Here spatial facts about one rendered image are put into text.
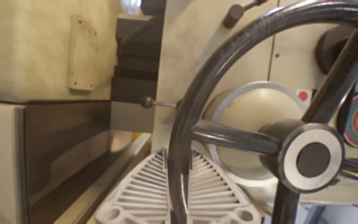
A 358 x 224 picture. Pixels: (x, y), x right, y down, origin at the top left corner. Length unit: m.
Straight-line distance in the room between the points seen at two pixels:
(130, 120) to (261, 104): 0.95
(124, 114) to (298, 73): 1.01
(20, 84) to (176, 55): 0.52
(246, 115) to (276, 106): 0.06
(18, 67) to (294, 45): 0.84
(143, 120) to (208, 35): 0.81
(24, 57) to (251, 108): 0.68
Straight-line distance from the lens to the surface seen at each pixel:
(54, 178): 0.83
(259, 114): 0.29
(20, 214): 0.84
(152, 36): 1.13
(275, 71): 0.46
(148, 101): 0.34
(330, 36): 0.56
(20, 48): 0.68
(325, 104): 0.25
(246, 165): 0.31
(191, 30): 0.42
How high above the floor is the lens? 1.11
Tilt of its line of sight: 1 degrees up
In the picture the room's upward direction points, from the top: 96 degrees clockwise
